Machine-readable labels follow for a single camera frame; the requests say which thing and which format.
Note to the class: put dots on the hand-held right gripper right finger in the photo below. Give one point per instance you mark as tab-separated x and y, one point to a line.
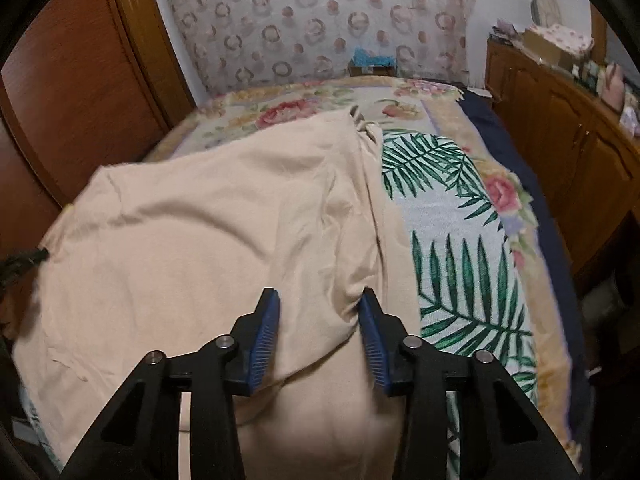
372	345

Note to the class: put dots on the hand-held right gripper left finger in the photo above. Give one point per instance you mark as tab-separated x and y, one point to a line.
262	345

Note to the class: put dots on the peach printed t-shirt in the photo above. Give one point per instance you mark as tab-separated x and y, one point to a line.
200	235

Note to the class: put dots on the green leaf print blanket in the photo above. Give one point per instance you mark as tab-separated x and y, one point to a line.
450	240

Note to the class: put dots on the wooden louvered wardrobe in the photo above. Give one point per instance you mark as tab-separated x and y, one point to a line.
75	85

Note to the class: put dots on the dark blue bed sheet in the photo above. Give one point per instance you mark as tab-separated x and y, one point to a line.
540	200

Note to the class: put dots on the wooden cabinet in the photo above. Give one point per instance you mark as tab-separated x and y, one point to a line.
575	150

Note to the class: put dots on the blue item on box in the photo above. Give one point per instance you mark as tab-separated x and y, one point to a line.
370	62

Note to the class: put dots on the circle patterned sheer curtain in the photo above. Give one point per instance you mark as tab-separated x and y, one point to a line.
300	25

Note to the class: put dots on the open cardboard box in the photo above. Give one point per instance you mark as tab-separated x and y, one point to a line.
542	52

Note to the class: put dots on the pink box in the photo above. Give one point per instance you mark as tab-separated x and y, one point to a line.
505	30

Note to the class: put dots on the cluster of small bottles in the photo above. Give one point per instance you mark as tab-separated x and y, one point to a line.
587	76

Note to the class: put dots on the cardboard box with cloth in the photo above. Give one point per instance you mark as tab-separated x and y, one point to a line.
565	37

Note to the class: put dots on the small desk fan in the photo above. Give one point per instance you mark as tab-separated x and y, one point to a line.
535	11

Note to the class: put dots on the wooden window frame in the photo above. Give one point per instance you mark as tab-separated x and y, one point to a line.
598	35

